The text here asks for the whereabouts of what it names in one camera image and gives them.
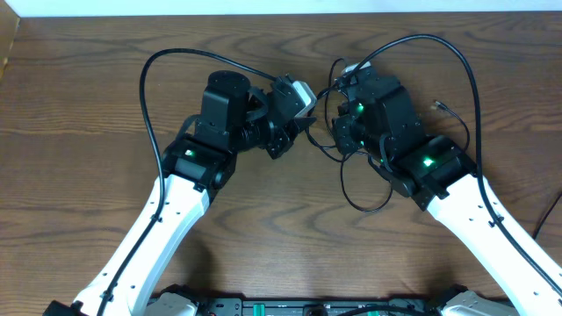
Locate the black usb cable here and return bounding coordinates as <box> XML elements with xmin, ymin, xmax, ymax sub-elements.
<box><xmin>304</xmin><ymin>57</ymin><xmax>562</xmax><ymax>241</ymax></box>

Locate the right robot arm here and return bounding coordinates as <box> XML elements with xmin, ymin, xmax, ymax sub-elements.
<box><xmin>333</xmin><ymin>71</ymin><xmax>561</xmax><ymax>315</ymax></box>

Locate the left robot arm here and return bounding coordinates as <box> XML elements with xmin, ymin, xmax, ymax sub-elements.
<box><xmin>45</xmin><ymin>70</ymin><xmax>317</xmax><ymax>316</ymax></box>

